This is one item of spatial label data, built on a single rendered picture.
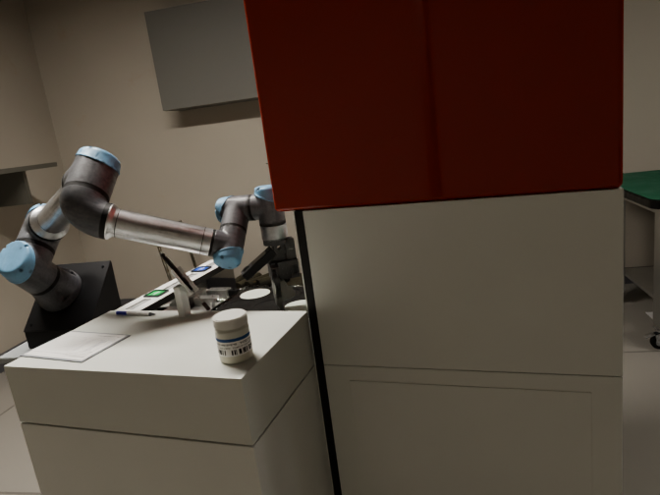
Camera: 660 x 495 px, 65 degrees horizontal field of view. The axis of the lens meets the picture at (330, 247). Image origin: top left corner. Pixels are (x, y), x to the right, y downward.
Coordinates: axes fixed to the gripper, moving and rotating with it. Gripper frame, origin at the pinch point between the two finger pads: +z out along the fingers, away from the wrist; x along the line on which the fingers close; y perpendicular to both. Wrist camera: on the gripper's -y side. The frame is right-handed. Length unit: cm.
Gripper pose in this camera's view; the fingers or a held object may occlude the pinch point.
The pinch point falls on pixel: (278, 305)
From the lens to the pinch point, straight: 153.7
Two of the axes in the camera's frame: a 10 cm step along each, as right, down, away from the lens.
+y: 9.6, -1.8, 2.3
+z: 1.2, 9.7, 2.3
